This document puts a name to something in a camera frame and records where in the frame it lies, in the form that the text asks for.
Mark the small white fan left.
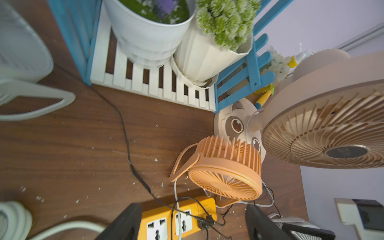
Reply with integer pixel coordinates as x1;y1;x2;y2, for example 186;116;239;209
1;1;76;122

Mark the large beige desk fan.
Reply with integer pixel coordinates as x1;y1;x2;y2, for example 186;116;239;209
214;50;384;169

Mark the yellow power strip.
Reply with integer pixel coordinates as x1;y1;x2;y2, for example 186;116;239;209
138;197;217;240

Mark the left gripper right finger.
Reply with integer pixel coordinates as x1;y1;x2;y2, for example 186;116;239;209
245;205;291;240

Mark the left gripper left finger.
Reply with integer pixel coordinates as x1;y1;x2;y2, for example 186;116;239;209
95;203;142;240

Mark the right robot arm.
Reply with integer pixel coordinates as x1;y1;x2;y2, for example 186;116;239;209
334;198;384;240

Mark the small white fan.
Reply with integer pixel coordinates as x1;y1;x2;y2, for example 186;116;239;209
1;1;76;122
268;214;336;240

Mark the small orange fan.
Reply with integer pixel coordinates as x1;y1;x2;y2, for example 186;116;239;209
169;136;263;201

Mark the small white fan right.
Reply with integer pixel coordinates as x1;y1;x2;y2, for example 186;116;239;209
268;214;336;240

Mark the blue white slatted shelf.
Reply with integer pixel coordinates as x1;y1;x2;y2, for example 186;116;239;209
48;1;290;113

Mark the lavender plant white pot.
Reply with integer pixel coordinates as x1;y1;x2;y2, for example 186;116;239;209
104;1;196;69

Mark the black usb cable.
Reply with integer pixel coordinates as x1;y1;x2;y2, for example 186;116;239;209
53;62;283;240

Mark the green plant white pot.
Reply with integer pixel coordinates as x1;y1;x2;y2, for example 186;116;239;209
171;0;262;87

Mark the white power strip cord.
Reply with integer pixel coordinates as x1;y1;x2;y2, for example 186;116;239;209
0;200;107;240

